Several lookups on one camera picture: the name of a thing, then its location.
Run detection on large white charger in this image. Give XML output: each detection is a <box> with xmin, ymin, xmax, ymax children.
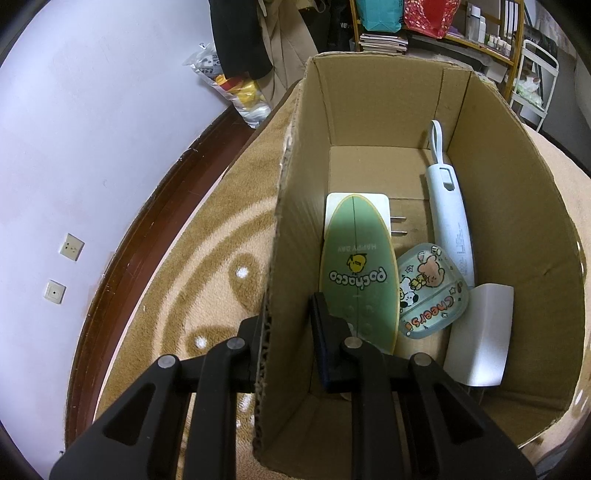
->
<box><xmin>444</xmin><ymin>283</ymin><xmax>514</xmax><ymax>388</ymax></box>

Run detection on cartoon cheers case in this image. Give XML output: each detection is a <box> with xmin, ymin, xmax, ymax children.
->
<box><xmin>398</xmin><ymin>243</ymin><xmax>469</xmax><ymax>340</ymax></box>

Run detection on green surfboard-shaped card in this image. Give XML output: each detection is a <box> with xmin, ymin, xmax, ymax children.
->
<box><xmin>320</xmin><ymin>195</ymin><xmax>400</xmax><ymax>354</ymax></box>

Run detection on light blue power bank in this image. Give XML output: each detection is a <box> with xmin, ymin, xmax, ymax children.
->
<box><xmin>426</xmin><ymin>120</ymin><xmax>476</xmax><ymax>288</ymax></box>

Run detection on small white plug adapter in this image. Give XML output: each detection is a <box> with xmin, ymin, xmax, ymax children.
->
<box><xmin>324</xmin><ymin>192</ymin><xmax>408</xmax><ymax>236</ymax></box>

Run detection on cardboard box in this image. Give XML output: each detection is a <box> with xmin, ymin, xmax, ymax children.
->
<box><xmin>253</xmin><ymin>53</ymin><xmax>590</xmax><ymax>479</ymax></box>

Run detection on plastic bag with toys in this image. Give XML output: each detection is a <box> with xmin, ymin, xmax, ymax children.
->
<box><xmin>183</xmin><ymin>43</ymin><xmax>271</xmax><ymax>129</ymax></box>

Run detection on white utility cart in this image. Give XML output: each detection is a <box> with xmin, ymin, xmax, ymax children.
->
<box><xmin>509</xmin><ymin>39</ymin><xmax>560</xmax><ymax>132</ymax></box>

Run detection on wooden bookshelf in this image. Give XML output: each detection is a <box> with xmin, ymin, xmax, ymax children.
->
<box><xmin>349</xmin><ymin>1</ymin><xmax>525</xmax><ymax>100</ymax></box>

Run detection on stack of books left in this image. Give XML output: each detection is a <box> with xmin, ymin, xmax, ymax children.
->
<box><xmin>360</xmin><ymin>33</ymin><xmax>409</xmax><ymax>55</ymax></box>

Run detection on white bottles on shelf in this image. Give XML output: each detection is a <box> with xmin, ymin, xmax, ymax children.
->
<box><xmin>464</xmin><ymin>1</ymin><xmax>512</xmax><ymax>57</ymax></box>

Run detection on beige trench coat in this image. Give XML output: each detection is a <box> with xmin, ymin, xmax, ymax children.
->
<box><xmin>257</xmin><ymin>1</ymin><xmax>318</xmax><ymax>108</ymax></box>

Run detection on red gift bag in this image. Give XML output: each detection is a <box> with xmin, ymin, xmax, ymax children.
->
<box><xmin>404</xmin><ymin>0</ymin><xmax>461</xmax><ymax>39</ymax></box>

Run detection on teal bag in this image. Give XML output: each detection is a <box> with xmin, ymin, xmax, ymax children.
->
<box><xmin>356</xmin><ymin>0</ymin><xmax>404</xmax><ymax>33</ymax></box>

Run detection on black hanging coat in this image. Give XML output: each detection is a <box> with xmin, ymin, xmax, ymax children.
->
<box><xmin>209</xmin><ymin>0</ymin><xmax>273</xmax><ymax>80</ymax></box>

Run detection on lower wall socket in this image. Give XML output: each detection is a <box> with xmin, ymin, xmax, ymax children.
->
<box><xmin>44</xmin><ymin>280</ymin><xmax>66</xmax><ymax>304</ymax></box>

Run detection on wall socket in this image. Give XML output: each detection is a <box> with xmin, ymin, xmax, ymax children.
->
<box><xmin>59</xmin><ymin>233</ymin><xmax>85</xmax><ymax>262</ymax></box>
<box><xmin>44</xmin><ymin>280</ymin><xmax>66</xmax><ymax>304</ymax></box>

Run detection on upper wall socket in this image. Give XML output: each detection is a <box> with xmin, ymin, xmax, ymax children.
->
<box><xmin>59</xmin><ymin>233</ymin><xmax>85</xmax><ymax>262</ymax></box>

